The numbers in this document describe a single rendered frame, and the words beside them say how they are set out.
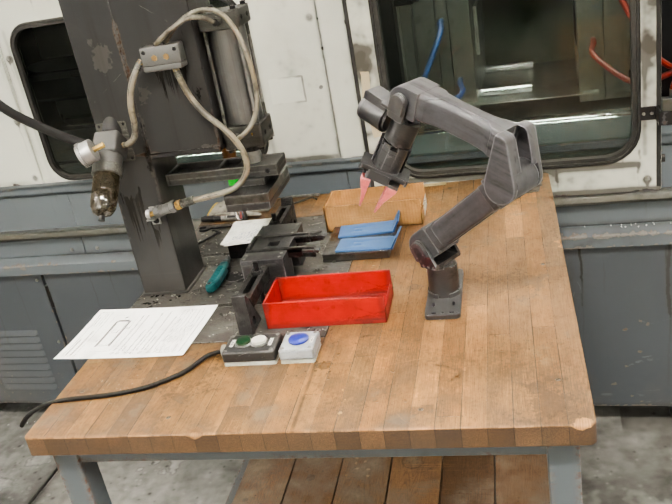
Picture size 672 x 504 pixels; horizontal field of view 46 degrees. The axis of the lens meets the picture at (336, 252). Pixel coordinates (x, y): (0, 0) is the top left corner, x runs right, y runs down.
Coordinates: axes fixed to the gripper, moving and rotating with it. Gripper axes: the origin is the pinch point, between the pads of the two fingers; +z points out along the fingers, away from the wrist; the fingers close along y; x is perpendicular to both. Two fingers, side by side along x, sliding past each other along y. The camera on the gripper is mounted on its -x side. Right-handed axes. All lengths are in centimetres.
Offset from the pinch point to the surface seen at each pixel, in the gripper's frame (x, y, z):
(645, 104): -64, -58, -28
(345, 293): 2.0, -3.2, 20.3
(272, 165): -9.1, 22.1, 4.5
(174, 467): -50, 21, 143
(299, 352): 26.8, 1.6, 21.3
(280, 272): -2.7, 11.5, 24.7
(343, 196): -47, 5, 22
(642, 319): -65, -91, 28
